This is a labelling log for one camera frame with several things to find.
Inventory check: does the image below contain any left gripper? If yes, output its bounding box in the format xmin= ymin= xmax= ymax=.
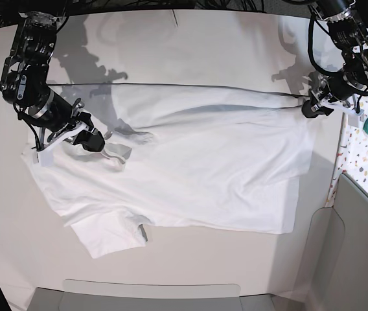
xmin=301 ymin=76 xmax=363 ymax=119

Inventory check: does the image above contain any white t-shirt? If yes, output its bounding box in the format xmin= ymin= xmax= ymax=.
xmin=22 ymin=84 xmax=316 ymax=259

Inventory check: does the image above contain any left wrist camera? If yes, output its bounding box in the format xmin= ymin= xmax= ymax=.
xmin=347 ymin=113 xmax=365 ymax=128

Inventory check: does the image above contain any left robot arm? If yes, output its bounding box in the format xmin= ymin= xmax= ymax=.
xmin=302 ymin=1 xmax=368 ymax=119

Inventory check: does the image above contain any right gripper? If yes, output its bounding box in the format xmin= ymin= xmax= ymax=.
xmin=36 ymin=100 xmax=105 ymax=152

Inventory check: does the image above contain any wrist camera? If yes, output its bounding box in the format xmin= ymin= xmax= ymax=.
xmin=32 ymin=149 xmax=54 ymax=167
xmin=347 ymin=113 xmax=365 ymax=128

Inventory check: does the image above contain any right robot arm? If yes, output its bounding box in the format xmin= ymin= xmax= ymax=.
xmin=0 ymin=12 xmax=105 ymax=152

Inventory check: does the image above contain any grey panel at right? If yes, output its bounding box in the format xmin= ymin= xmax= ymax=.
xmin=304 ymin=174 xmax=368 ymax=310

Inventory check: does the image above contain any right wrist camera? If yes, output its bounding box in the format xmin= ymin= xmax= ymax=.
xmin=32 ymin=149 xmax=54 ymax=167

